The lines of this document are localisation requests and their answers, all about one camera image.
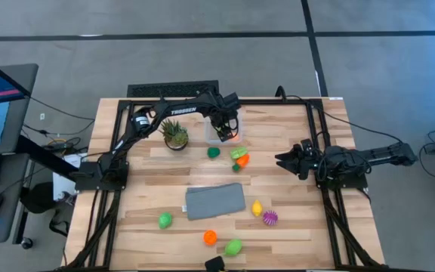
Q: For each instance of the white paper sheet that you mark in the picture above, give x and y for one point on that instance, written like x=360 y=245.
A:
x=64 y=187

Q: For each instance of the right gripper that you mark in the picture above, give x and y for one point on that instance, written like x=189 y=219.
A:
x=310 y=160

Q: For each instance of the black floor vent grille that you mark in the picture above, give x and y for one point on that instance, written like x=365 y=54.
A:
x=172 y=90

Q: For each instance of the black round base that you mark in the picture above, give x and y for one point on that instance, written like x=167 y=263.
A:
x=38 y=198

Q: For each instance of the black aluminium table frame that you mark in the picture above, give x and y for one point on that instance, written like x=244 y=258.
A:
x=263 y=102

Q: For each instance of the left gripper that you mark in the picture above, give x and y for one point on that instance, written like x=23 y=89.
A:
x=230 y=102

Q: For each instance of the black caster wheel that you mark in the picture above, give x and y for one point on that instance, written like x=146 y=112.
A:
x=26 y=243

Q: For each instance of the black cart support beam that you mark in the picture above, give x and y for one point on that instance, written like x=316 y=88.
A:
x=47 y=158

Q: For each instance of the orange toy carrot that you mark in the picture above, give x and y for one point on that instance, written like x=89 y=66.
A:
x=242 y=160

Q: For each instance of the dark green toy vegetable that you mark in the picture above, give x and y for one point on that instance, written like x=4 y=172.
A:
x=213 y=152

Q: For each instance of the orange toy tangerine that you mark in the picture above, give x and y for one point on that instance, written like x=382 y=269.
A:
x=210 y=237

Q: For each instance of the grey folded cloth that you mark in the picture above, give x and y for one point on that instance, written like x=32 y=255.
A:
x=215 y=200

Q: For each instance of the light green toy cabbage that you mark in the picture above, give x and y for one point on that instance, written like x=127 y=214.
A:
x=233 y=247

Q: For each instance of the potted succulent plant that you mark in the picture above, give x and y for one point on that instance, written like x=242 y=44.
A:
x=174 y=134

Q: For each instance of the grey computer cart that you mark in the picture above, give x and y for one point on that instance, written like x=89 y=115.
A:
x=21 y=121

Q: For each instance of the light green ridged toy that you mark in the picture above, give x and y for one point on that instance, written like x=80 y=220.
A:
x=239 y=152

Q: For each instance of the yellow toy lemon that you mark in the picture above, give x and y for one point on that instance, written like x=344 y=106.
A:
x=256 y=208

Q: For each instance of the clear plastic tupperware container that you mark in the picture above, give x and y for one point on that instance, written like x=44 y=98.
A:
x=208 y=138

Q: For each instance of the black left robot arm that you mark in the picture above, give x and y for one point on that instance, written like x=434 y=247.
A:
x=183 y=110

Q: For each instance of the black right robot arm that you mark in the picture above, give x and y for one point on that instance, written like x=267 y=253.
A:
x=383 y=155

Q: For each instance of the purple spiky toy ball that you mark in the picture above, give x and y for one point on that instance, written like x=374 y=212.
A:
x=270 y=218

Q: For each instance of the peach coloured toy fruit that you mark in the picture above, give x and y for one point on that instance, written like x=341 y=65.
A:
x=235 y=139

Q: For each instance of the light green toy pepper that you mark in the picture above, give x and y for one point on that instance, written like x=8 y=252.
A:
x=165 y=220

